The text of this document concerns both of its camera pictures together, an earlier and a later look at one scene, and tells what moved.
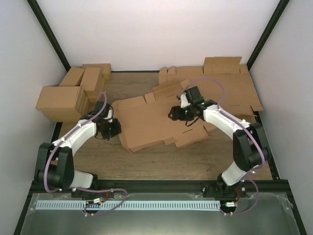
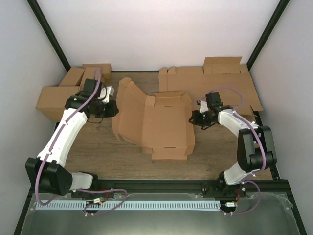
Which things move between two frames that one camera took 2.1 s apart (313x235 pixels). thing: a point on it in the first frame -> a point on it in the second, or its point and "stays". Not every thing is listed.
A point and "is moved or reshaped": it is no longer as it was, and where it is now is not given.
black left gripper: [118, 130] -> [113, 111]
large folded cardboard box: [63, 104] stays
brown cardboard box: [141, 121] is moved or reshaped
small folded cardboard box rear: [105, 69] stays
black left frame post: [35, 9] stays
